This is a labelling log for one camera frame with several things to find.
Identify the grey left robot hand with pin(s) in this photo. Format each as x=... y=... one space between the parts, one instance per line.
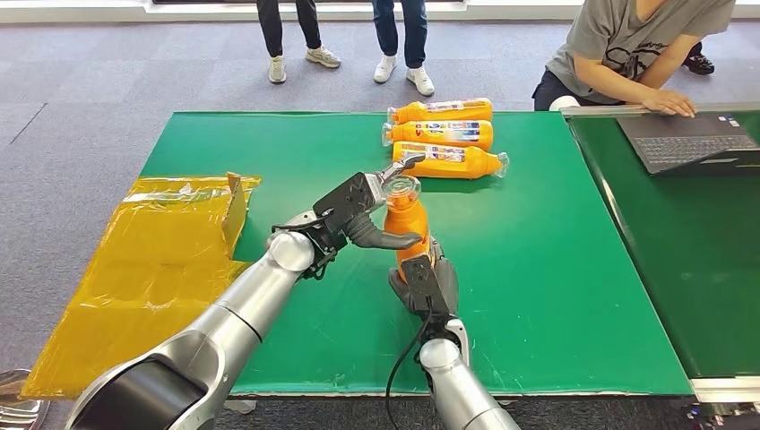
x=380 y=240

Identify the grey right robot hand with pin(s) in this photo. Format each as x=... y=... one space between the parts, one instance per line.
x=448 y=285

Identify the orange bottle with clear cap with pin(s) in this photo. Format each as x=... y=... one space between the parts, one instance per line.
x=451 y=167
x=406 y=222
x=415 y=113
x=410 y=133

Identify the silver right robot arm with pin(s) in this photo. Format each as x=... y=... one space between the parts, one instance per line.
x=454 y=386

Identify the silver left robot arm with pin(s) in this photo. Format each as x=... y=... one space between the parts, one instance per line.
x=237 y=314

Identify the large green table mat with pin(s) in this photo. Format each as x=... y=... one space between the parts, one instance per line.
x=534 y=237

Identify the standing person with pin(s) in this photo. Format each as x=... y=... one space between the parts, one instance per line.
x=699 y=62
x=273 y=30
x=412 y=30

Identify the white rounded object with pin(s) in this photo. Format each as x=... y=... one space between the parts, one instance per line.
x=563 y=104

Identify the dark green table surface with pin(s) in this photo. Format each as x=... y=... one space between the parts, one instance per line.
x=695 y=255

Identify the yellow plastic sheet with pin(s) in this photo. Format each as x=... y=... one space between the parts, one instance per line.
x=130 y=279

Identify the dark grey laptop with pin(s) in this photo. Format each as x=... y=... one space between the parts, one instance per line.
x=683 y=145

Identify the person's hand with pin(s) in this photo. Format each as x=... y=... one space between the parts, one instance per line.
x=671 y=102

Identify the seated person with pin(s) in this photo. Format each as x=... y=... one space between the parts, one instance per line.
x=611 y=41

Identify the shiny metal base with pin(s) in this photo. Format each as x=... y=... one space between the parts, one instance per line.
x=21 y=403

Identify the black right camera bracket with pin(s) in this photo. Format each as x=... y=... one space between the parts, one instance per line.
x=423 y=285

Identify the black camera bracket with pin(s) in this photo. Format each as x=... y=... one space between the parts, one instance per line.
x=344 y=202
x=423 y=285

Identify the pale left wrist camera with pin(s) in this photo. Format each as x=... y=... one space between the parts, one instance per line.
x=375 y=190

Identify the black left camera bracket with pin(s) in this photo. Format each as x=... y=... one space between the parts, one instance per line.
x=344 y=202

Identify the white table edge rail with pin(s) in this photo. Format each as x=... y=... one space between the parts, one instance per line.
x=727 y=389

